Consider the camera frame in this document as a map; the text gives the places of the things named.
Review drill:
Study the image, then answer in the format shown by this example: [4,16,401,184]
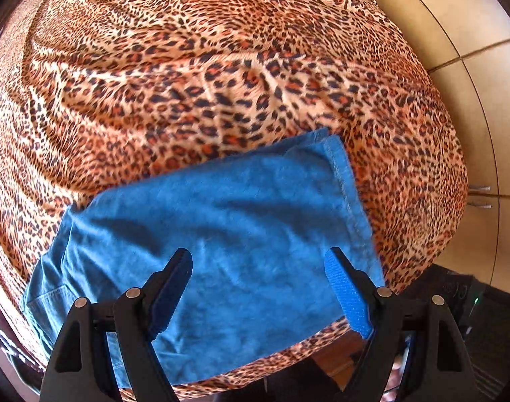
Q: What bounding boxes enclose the blue denim pants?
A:
[20,128,386,391]

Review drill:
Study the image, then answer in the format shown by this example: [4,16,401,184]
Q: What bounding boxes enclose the light wooden wardrobe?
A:
[334,0,510,287]

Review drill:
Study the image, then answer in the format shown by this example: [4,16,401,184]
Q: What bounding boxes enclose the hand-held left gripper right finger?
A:
[324,246,475,402]

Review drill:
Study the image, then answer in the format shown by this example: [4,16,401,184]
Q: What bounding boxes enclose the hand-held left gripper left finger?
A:
[41,248,194,402]

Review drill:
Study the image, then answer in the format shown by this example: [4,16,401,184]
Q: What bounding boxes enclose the leopard print blanket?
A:
[0,0,469,391]

